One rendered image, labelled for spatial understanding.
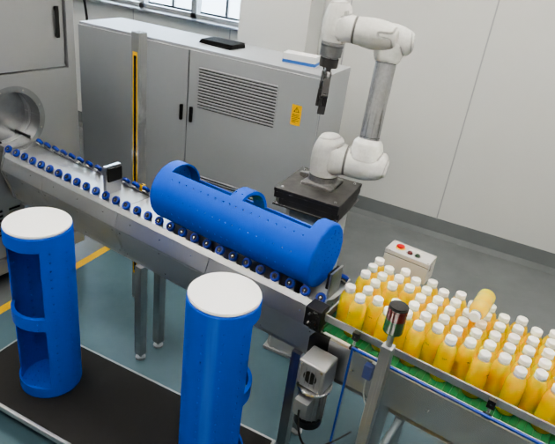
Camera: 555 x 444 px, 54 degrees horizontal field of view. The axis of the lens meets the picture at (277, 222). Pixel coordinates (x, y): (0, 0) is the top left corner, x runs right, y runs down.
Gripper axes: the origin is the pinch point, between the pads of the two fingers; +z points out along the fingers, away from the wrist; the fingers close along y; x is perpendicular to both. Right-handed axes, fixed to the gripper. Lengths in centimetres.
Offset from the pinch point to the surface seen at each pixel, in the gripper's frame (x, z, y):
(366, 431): -30, 91, -82
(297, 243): 2, 47, -33
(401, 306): -29, 38, -82
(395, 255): -42, 54, -18
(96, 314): 107, 166, 59
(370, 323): -29, 65, -54
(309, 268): -4, 54, -39
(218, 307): 28, 62, -62
